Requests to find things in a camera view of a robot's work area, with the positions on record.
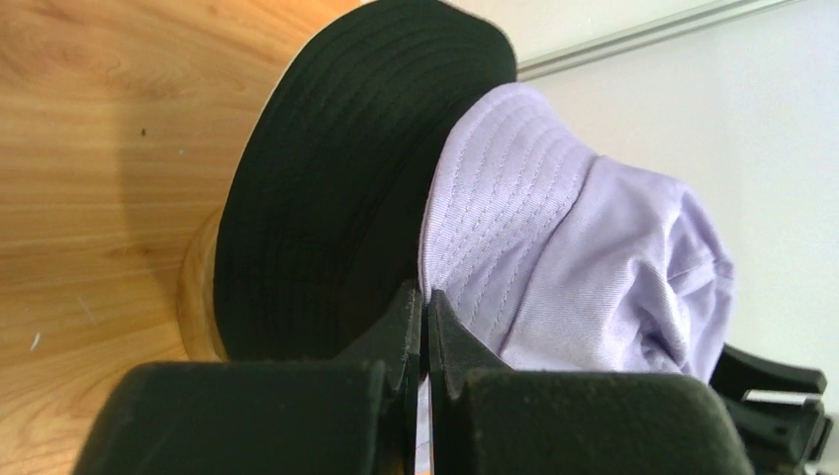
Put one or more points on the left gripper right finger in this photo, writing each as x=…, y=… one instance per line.
x=490, y=419

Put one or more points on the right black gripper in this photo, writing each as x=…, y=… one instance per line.
x=776, y=409

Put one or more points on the aluminium frame rail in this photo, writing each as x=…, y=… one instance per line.
x=654, y=32

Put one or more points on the lavender bucket hat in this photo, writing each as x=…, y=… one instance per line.
x=560, y=259

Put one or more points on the beige bucket hat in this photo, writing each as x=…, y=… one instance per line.
x=322, y=221

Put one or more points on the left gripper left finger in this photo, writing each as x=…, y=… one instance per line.
x=354, y=414

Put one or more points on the wooden hat stand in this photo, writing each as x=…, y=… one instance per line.
x=195, y=295

